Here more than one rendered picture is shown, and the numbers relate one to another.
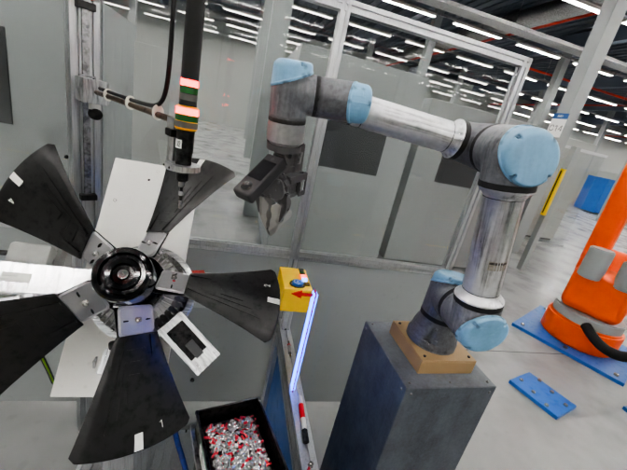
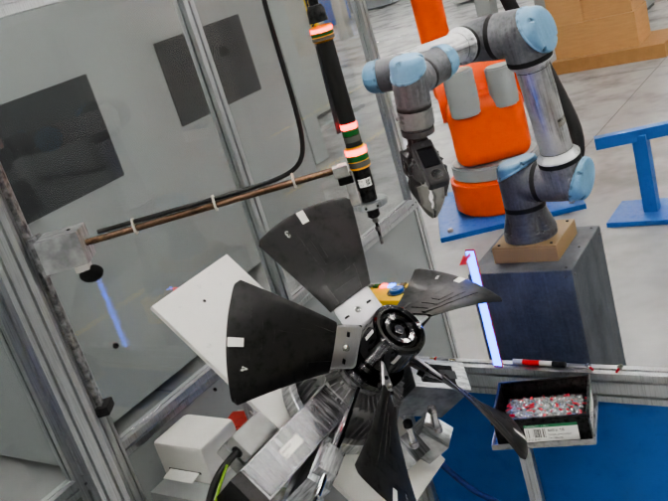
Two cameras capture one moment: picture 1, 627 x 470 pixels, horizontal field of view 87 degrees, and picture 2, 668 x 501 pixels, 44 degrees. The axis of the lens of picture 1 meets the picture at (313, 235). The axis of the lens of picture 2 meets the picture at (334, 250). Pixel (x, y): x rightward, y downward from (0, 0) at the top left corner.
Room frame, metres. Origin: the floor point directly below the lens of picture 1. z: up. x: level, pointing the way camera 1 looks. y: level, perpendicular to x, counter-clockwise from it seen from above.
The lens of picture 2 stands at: (-0.57, 1.33, 1.94)
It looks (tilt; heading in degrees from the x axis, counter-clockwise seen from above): 19 degrees down; 324
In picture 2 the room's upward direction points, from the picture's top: 17 degrees counter-clockwise
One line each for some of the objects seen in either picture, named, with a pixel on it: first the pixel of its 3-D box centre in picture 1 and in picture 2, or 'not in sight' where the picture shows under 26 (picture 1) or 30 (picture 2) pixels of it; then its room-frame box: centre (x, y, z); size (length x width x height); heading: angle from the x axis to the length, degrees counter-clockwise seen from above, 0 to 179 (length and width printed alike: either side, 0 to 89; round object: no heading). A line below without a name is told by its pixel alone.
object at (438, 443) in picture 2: not in sight; (427, 437); (0.68, 0.33, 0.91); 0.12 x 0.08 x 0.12; 15
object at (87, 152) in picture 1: (87, 109); (51, 284); (1.12, 0.82, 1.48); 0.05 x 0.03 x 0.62; 140
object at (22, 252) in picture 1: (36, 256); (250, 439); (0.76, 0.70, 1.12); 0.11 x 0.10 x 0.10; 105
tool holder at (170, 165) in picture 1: (182, 145); (360, 184); (0.69, 0.31, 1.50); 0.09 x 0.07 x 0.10; 50
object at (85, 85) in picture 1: (91, 90); (62, 249); (1.08, 0.78, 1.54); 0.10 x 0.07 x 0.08; 50
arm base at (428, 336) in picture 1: (435, 324); (527, 218); (0.91, -0.43, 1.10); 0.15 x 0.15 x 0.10
